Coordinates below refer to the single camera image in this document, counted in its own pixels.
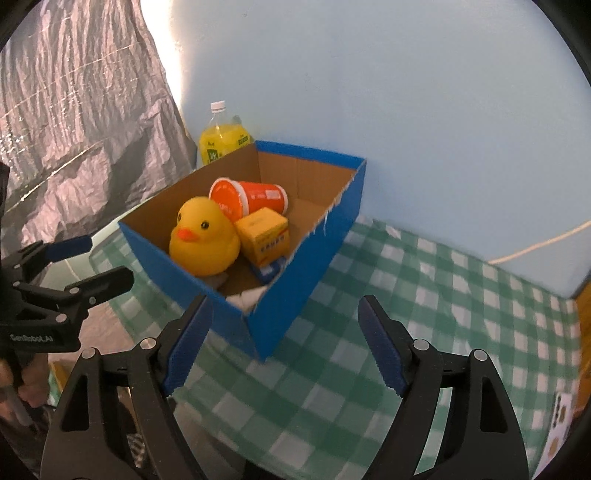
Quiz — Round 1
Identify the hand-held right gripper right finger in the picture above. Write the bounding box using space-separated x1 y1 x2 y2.
358 295 529 480

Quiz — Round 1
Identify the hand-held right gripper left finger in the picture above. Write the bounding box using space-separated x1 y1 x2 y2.
41 293 215 480

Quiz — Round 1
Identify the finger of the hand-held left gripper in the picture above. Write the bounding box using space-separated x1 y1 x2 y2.
4 234 93 283
13 265 136 325

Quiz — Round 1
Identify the yellow rubber duck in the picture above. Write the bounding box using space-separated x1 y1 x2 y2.
168 196 242 278

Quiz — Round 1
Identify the blue cardboard box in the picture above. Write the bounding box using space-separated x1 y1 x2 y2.
117 140 368 363

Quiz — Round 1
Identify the blue tissue packet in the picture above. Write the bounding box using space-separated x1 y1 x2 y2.
252 256 289 284

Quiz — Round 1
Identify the small yellow carton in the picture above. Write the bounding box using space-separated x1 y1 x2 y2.
235 207 291 266

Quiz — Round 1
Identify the orange paper cup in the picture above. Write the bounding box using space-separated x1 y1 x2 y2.
209 176 290 221

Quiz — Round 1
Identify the person's left hand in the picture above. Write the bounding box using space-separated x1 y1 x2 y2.
0 353 52 418

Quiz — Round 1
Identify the green checkered tablecloth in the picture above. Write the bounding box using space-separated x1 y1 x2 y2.
88 215 583 480

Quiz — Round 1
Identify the grey plastic sheet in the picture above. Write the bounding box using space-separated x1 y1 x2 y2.
0 0 197 259

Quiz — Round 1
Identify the yellow drink bottle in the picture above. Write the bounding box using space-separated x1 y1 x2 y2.
198 100 254 167

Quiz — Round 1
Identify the white card with dark dots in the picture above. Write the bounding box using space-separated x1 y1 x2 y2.
536 391 575 467

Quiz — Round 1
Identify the wooden board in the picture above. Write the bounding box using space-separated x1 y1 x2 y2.
570 272 591 301

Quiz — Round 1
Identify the white cable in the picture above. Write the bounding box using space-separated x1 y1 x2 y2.
489 220 591 265

